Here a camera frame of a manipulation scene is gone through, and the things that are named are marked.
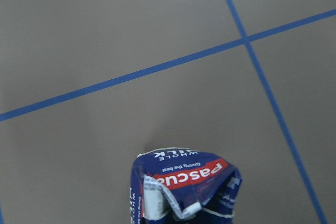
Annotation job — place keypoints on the milk carton blue white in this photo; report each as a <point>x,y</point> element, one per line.
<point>181,185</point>

